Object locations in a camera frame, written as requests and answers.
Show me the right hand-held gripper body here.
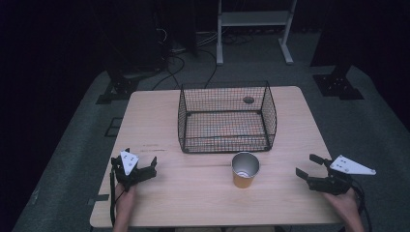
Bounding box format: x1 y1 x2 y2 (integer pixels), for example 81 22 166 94
307 155 377 196

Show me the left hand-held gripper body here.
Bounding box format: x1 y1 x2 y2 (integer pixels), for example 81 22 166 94
112 148 153 192

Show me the person's right hand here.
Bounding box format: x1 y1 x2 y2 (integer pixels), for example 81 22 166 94
323 188 361 220

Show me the person's left hand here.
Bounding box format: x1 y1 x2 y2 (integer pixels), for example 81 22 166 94
114 183 137 212

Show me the black tape square outline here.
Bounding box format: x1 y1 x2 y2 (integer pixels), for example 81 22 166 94
103 117 124 138

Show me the dark tape strip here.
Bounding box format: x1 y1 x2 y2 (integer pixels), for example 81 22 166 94
87 193 111 207

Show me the orange cup with silver inside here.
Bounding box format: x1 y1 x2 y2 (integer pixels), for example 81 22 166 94
230 151 261 189

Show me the black stand base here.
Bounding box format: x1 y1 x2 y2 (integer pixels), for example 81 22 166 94
96 72 140 105
311 65 366 102

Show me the dark equipment cabinet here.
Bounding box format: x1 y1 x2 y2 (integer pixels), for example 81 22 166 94
102 0 170 78

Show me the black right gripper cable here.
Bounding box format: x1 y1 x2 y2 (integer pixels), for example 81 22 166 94
350 179 373 232

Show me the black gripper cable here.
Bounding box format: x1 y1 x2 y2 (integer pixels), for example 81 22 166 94
108 169 118 227
350 179 373 232

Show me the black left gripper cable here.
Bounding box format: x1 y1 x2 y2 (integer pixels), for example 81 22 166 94
108 169 118 227

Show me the black wire basket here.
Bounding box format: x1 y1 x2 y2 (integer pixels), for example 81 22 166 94
177 80 278 155

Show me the black floor cable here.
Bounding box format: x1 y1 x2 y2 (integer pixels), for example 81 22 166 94
150 53 187 92

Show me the white metal stand frame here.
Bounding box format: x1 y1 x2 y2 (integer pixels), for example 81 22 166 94
216 0 299 67

